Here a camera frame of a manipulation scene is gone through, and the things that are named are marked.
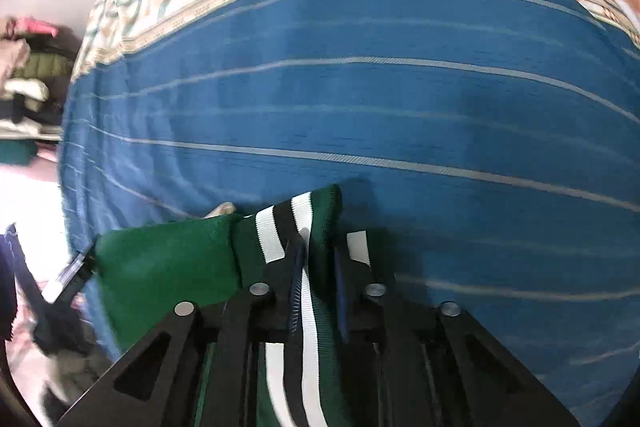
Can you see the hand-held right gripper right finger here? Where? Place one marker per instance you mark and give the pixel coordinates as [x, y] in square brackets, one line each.
[342, 304]

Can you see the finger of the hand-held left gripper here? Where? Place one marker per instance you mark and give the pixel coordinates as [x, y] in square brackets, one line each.
[70, 272]

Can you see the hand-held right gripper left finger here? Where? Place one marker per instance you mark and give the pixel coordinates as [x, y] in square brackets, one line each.
[297, 289]

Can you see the green varsity jacket cream sleeves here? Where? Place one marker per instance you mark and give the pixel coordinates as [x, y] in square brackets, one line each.
[165, 267]

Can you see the pile of clothes on rack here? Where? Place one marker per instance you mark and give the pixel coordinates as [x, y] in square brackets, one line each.
[30, 77]

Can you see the blue and plaid bed sheet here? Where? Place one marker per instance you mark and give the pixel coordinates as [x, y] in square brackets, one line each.
[400, 107]

